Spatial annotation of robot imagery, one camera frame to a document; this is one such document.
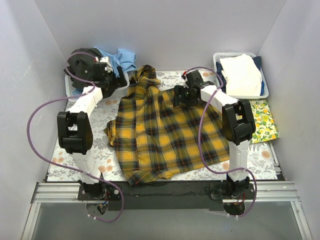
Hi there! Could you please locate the black pinstripe shirt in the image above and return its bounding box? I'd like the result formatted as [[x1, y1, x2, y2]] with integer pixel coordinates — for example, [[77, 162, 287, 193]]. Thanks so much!
[[63, 48, 102, 91]]

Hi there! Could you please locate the yellow plaid flannel shirt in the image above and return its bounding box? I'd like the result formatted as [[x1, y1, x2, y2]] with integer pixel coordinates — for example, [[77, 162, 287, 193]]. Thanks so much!
[[105, 65, 229, 185]]

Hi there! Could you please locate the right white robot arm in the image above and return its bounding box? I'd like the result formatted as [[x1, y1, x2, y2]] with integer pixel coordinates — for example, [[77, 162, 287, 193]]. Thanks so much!
[[173, 67, 256, 199]]

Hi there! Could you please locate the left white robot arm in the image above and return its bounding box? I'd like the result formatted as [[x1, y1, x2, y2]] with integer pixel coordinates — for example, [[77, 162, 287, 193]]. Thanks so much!
[[57, 60, 130, 201]]

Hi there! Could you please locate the light blue shirt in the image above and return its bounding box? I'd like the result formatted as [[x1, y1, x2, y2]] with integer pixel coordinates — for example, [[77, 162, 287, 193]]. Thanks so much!
[[95, 47, 136, 77]]

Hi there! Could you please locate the left white laundry basket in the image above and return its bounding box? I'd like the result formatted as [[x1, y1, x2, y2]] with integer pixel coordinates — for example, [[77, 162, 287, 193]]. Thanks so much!
[[64, 72, 130, 103]]

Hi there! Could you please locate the white laundry basket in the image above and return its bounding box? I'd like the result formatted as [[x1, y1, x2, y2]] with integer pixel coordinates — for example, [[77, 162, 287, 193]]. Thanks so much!
[[64, 72, 130, 103], [213, 52, 269, 100]]

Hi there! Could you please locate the navy blue folded shirt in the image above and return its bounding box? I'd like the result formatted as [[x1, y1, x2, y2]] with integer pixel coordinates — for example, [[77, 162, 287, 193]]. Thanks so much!
[[215, 55, 266, 96]]

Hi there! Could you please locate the white folded shirt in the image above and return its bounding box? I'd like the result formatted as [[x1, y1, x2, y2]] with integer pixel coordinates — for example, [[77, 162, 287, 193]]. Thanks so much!
[[219, 53, 263, 97]]

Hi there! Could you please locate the right white laundry basket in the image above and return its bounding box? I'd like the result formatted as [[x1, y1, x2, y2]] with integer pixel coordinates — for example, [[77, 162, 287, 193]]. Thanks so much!
[[213, 52, 269, 100]]

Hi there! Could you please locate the lemon print cloth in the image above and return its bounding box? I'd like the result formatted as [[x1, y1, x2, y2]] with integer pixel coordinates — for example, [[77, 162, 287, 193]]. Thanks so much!
[[249, 99, 279, 144]]

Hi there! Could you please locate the floral table mat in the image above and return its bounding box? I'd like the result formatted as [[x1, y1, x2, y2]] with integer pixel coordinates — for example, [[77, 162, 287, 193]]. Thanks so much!
[[46, 69, 281, 182]]

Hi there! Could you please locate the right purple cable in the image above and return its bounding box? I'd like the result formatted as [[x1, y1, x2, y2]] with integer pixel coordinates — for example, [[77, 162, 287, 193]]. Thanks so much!
[[182, 66, 258, 218]]

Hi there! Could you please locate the purple cable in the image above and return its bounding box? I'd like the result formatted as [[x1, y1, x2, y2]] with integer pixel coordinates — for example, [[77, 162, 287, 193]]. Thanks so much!
[[182, 66, 258, 218], [26, 51, 125, 224]]

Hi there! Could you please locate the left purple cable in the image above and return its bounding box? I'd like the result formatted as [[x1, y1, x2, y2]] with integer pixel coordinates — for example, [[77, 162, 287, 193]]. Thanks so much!
[[26, 51, 125, 224]]

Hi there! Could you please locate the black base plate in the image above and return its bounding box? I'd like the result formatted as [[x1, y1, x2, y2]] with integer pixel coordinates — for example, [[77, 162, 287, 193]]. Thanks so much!
[[76, 180, 256, 213]]

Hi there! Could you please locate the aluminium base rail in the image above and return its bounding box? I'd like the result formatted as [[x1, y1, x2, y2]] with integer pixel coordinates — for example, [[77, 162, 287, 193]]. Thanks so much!
[[22, 181, 312, 240]]

